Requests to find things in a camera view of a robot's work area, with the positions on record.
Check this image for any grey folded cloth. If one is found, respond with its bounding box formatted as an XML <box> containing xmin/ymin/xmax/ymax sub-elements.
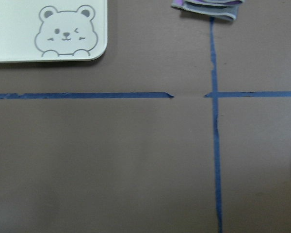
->
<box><xmin>171</xmin><ymin>2</ymin><xmax>242</xmax><ymax>21</ymax></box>

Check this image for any purple folded cloth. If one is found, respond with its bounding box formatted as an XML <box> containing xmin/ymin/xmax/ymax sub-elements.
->
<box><xmin>173</xmin><ymin>0</ymin><xmax>244</xmax><ymax>7</ymax></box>

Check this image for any cream bear serving tray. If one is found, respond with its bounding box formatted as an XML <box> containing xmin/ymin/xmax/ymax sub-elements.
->
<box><xmin>0</xmin><ymin>0</ymin><xmax>108</xmax><ymax>63</ymax></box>

